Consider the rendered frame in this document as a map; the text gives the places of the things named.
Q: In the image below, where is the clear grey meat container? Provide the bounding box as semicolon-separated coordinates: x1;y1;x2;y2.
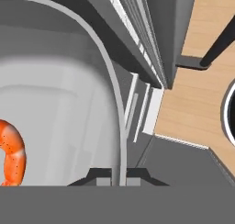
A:
0;0;129;187

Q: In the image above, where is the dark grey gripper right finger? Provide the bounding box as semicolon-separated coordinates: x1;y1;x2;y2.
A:
125;167;171;187

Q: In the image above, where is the white freezer rack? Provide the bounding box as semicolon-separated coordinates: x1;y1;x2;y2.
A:
123;73;165;143

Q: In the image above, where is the round black white object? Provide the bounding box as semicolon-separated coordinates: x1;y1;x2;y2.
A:
219;80;235;150

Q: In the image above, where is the orange shrimp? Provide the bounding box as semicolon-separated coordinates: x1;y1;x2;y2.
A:
0;119;28;187

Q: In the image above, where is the black slanted leg with foot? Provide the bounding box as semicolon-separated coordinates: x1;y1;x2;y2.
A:
175;16;235;72

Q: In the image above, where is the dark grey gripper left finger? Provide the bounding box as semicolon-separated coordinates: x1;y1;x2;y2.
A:
67;167;113;187

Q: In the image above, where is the grey fridge freezer body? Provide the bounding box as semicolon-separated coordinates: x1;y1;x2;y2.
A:
121;62;235;187

